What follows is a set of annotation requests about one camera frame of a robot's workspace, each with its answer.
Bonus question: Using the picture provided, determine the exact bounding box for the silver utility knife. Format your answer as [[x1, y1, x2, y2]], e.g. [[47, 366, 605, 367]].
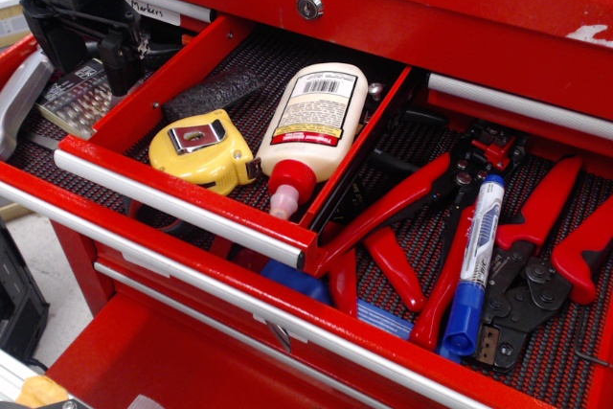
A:
[[1, 49, 55, 161]]

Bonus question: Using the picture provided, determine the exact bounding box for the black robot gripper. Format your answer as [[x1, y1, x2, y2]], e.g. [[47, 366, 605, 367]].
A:
[[21, 0, 143, 97]]

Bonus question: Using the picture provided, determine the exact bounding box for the wide red open drawer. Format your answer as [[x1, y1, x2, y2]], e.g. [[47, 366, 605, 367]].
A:
[[0, 34, 613, 409]]

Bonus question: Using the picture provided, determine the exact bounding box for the white glue bottle red cap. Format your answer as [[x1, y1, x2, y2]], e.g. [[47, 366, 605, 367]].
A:
[[257, 62, 368, 220]]

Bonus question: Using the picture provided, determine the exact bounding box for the silver round drawer lock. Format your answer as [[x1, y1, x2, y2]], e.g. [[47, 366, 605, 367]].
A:
[[296, 0, 324, 21]]

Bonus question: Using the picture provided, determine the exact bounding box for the red handled wire stripper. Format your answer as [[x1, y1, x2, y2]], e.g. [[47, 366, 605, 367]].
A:
[[312, 122, 528, 351]]

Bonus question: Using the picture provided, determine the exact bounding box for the black textured sanding block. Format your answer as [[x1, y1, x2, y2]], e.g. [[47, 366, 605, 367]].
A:
[[162, 67, 264, 123]]

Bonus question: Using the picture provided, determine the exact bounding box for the yellow tape measure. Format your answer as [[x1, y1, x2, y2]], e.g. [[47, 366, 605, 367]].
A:
[[148, 109, 261, 195]]

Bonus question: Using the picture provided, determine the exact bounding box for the black hex key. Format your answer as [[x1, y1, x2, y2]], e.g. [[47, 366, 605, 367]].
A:
[[574, 350, 612, 368]]

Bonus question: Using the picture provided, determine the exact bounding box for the blue white marker pen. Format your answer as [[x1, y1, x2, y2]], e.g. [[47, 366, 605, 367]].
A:
[[443, 174, 505, 356]]

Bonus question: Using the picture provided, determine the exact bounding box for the small red open drawer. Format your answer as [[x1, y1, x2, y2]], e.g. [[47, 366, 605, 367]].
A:
[[54, 16, 410, 274]]

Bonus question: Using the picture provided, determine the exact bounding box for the blue plastic tool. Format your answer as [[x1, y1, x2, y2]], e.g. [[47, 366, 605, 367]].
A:
[[261, 258, 461, 365]]

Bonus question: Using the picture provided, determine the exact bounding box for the white markers label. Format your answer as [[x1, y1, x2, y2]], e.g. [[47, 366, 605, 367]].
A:
[[125, 0, 181, 26]]

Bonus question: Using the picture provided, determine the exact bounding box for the black box on floor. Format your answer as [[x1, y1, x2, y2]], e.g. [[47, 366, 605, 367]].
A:
[[1, 221, 50, 362]]

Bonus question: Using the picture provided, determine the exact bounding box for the drill bit set case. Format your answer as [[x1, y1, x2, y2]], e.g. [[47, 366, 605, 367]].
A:
[[36, 58, 125, 140]]

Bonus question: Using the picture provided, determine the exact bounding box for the red handled crimping tool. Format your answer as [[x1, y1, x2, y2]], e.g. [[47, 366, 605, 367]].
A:
[[474, 156, 612, 374]]

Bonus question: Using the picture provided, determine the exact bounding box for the red metal tool chest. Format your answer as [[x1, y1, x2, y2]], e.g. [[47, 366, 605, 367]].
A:
[[0, 0, 613, 409]]

